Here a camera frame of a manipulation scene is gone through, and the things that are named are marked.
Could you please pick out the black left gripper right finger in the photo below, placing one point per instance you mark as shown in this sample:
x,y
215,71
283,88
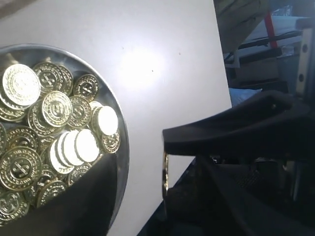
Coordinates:
x,y
269,124

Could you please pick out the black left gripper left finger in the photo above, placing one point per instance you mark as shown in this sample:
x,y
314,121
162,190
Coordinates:
x,y
84,209

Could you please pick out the gold coin edgewise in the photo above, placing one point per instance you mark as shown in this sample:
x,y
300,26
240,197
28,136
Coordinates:
x,y
164,175

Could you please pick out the round steel plate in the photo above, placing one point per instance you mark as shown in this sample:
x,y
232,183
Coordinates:
x,y
61,166

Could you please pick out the gold coin centre lower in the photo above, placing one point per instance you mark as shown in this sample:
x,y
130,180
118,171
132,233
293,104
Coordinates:
x,y
86,146

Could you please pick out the gold coin lower right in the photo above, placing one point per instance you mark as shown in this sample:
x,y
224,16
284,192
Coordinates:
x,y
111,143

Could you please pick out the gold coin dark centre left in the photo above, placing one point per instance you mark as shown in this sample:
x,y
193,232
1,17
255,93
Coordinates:
x,y
19,168

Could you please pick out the gold coin right edge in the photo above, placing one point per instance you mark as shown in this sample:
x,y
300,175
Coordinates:
x,y
104,120

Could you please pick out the gold coin centre raised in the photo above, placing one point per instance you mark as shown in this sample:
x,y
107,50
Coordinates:
x,y
56,108

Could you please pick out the gold coin top right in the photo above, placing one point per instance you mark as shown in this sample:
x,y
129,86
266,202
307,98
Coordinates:
x,y
86,87

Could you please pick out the gold coin top middle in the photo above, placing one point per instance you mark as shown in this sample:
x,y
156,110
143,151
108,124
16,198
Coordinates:
x,y
53,77

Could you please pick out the gold coin top left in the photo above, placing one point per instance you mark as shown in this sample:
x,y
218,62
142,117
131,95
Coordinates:
x,y
20,87

